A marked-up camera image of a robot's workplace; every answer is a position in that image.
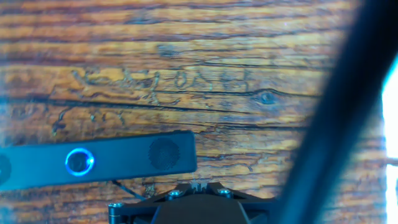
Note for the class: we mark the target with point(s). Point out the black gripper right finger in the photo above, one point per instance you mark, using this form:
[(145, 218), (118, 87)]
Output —
[(242, 197)]

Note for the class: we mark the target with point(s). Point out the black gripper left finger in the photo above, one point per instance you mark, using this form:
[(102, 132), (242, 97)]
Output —
[(146, 202)]

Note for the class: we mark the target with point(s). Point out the blue lit volume knob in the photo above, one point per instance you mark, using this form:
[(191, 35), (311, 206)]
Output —
[(79, 161)]

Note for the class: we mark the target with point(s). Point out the black speaker bar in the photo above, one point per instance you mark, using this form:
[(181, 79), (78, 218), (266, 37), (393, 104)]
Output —
[(124, 161)]

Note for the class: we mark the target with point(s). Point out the wood grain table mat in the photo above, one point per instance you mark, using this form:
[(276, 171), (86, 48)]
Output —
[(186, 46)]

